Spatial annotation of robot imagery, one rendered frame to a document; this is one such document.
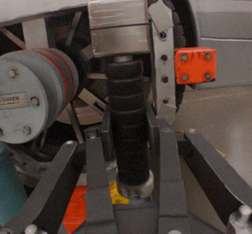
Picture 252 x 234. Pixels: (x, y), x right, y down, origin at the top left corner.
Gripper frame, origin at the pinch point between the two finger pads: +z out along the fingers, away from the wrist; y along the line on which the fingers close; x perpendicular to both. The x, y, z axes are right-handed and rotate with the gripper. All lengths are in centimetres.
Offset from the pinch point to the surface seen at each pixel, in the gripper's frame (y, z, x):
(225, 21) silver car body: 31, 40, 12
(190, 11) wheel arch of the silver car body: 20.7, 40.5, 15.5
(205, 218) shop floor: 36, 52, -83
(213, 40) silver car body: 27.2, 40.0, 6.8
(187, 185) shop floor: 33, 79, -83
